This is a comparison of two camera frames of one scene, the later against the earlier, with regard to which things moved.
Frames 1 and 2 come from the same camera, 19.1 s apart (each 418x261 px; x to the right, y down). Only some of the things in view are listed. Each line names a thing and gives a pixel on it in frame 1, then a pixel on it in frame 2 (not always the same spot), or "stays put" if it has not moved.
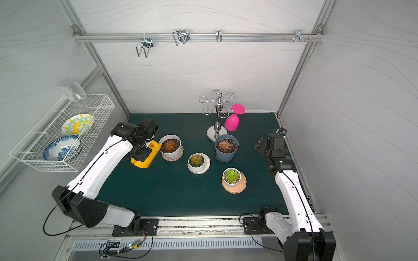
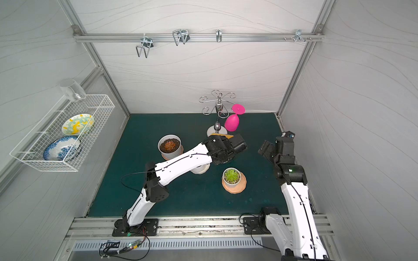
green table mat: x=207 y=165 stays put
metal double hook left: x=147 y=43 stays put
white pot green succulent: x=231 y=177 stays put
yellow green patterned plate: x=78 y=124 stays put
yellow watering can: x=155 y=147 to x=227 y=136
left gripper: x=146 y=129 to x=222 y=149
